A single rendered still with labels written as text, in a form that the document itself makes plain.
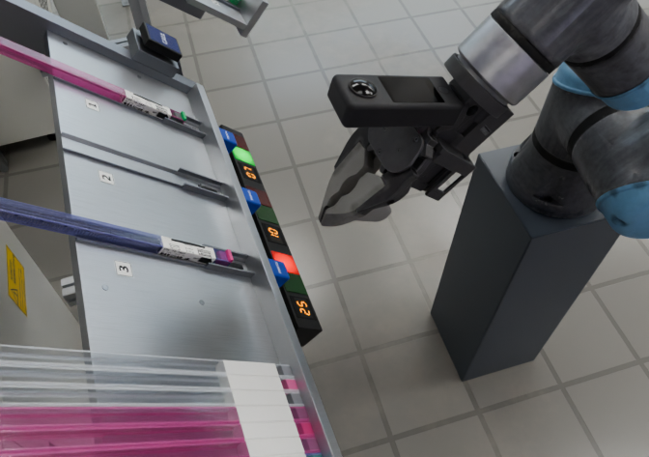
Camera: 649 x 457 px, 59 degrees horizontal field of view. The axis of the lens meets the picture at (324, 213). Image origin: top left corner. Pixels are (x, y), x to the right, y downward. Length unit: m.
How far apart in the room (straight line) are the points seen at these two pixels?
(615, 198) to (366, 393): 0.77
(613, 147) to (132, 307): 0.56
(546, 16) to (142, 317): 0.41
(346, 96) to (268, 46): 1.64
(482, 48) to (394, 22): 1.72
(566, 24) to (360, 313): 1.01
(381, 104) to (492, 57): 0.10
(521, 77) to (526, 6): 0.06
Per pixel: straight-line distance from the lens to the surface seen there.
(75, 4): 1.04
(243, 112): 1.87
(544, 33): 0.52
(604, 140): 0.78
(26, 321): 0.94
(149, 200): 0.60
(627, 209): 0.74
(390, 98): 0.50
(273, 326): 0.58
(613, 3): 0.54
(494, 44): 0.53
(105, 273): 0.51
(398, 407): 1.33
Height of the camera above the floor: 1.24
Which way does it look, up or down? 52 degrees down
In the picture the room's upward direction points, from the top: straight up
